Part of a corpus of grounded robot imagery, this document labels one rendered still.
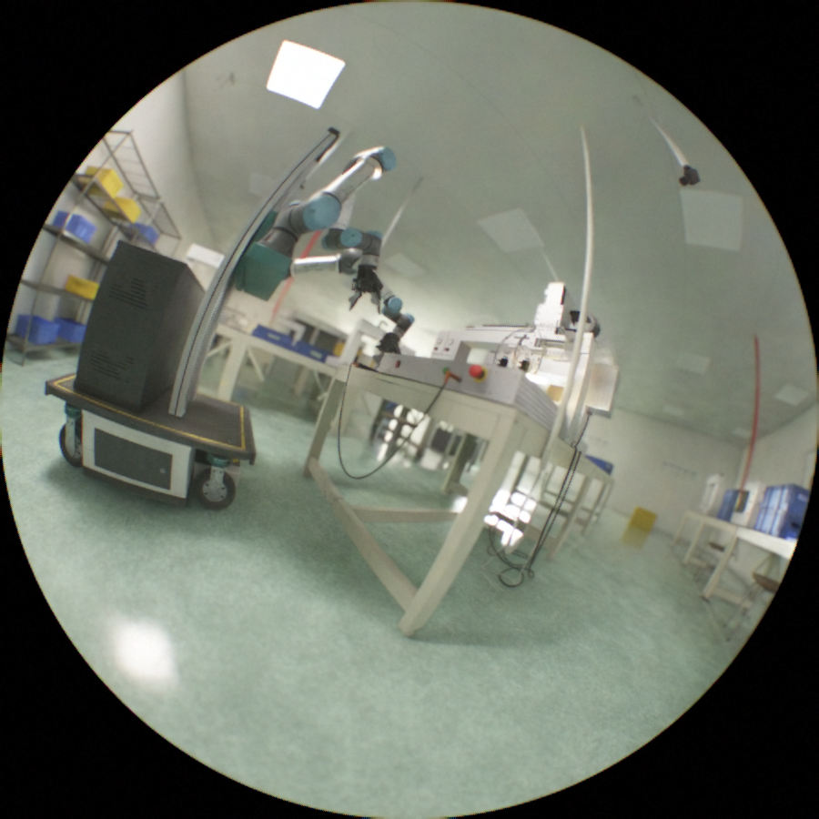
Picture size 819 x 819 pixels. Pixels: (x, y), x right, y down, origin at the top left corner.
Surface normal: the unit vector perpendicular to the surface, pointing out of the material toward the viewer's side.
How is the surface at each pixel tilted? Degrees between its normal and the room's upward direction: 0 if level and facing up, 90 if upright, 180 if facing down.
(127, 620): 0
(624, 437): 90
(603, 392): 90
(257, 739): 0
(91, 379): 90
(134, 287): 90
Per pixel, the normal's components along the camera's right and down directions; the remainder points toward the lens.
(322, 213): 0.77, 0.44
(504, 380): -0.74, -0.28
